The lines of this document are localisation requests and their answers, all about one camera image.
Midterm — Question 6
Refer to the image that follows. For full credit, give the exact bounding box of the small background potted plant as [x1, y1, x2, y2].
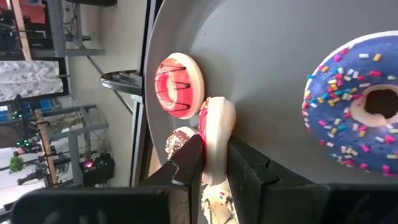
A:
[8, 155, 25, 174]

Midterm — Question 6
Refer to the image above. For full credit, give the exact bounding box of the grey metal background table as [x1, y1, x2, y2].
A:
[30, 104, 109, 187]

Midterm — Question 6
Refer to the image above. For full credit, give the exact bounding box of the black box with red light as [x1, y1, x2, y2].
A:
[79, 151, 116, 187]

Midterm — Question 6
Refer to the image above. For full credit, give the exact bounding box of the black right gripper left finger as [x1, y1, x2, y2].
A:
[139, 133, 205, 224]

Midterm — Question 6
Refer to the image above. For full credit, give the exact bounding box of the patterned hanging cloth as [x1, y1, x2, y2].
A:
[0, 60, 65, 103]

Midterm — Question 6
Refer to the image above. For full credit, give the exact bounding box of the small blue sprinkled donut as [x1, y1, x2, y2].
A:
[301, 30, 398, 178]

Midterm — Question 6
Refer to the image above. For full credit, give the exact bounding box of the small brown sprinkled donut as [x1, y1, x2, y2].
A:
[164, 126, 200, 161]

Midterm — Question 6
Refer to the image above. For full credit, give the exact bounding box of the small red sprinkled donut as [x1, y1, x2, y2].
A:
[154, 52, 205, 120]
[198, 96, 237, 187]

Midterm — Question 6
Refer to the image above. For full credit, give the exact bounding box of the small cream donut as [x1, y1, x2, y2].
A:
[200, 179, 240, 224]

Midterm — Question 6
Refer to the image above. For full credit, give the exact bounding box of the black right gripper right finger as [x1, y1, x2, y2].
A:
[226, 136, 331, 224]

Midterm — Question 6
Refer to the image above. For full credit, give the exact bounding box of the grey plate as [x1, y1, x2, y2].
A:
[144, 0, 398, 224]

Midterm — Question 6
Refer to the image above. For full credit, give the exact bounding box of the black aluminium rig frame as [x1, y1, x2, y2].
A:
[99, 0, 164, 187]

